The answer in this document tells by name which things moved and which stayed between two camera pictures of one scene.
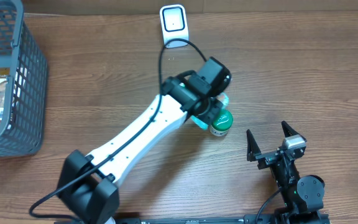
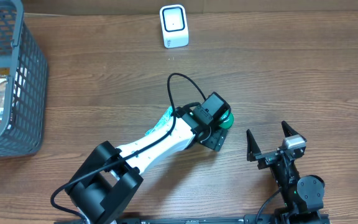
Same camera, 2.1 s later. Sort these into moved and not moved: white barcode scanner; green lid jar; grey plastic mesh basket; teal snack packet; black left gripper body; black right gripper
Moved: black left gripper body; teal snack packet
Not moved: black right gripper; grey plastic mesh basket; white barcode scanner; green lid jar
